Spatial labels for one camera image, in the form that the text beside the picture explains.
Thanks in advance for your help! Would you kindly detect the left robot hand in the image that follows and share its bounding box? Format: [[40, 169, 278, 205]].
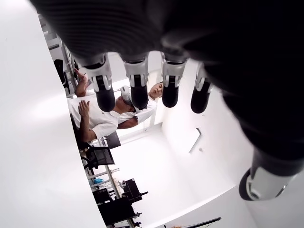
[[29, 0, 304, 202]]

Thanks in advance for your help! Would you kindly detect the standing person in white shirt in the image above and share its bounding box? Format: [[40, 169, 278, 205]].
[[117, 81, 165, 130]]

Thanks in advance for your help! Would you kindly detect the white VR headset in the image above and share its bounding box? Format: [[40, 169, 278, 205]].
[[119, 86, 133, 105]]

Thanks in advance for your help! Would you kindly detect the seated person in white shirt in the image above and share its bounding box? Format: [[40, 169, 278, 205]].
[[67, 68, 141, 143]]

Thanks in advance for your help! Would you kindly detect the dark flat panel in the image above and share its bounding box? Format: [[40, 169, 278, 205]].
[[106, 132, 121, 150]]

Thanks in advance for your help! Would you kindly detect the black folding chair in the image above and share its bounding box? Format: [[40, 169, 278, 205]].
[[80, 142, 116, 171]]

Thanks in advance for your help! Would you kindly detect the black equipment cabinet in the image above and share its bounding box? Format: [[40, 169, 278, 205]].
[[92, 178, 150, 228]]

